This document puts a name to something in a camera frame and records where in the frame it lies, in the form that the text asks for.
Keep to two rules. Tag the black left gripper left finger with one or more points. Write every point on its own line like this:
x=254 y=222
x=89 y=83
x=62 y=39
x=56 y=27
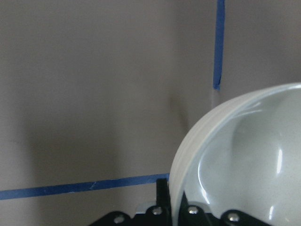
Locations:
x=162 y=193

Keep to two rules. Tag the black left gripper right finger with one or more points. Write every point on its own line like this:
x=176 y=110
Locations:
x=184 y=201

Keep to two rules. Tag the white ribbed bowl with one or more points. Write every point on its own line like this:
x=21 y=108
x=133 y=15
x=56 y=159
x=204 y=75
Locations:
x=244 y=155

